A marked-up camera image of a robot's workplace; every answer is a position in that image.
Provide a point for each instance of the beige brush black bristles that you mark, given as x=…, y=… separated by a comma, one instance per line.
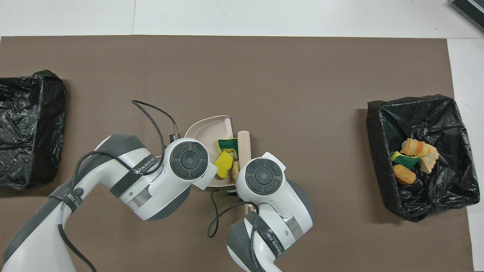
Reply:
x=244, y=145

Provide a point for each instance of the brown rounded sponge lump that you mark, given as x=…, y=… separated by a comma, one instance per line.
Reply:
x=404, y=175

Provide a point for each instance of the curled green yellow sponge piece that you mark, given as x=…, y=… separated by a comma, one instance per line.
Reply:
x=227, y=144

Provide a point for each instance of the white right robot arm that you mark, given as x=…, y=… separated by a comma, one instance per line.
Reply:
x=280, y=204

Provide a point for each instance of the plain yellow sponge piece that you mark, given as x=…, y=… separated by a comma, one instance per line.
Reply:
x=224, y=163

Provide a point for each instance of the beige plastic dustpan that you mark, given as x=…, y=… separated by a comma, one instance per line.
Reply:
x=206, y=132

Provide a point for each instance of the dark ribbed device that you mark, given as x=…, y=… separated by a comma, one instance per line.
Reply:
x=470, y=9

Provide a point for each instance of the brown table mat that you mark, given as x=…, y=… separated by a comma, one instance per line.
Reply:
x=264, y=75

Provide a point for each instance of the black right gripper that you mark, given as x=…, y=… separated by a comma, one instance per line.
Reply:
x=232, y=192

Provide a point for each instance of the small green yellow sponge wedge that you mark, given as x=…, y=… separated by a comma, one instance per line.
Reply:
x=406, y=161

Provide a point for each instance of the orange striped sponge piece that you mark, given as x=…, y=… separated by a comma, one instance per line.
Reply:
x=414, y=147

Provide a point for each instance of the black bag lined bin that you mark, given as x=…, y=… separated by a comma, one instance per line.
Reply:
x=453, y=189
x=30, y=132

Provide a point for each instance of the beige sponge chunk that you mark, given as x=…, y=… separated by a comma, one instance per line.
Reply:
x=236, y=170
x=429, y=162

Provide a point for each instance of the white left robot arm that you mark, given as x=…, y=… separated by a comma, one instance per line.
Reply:
x=159, y=189

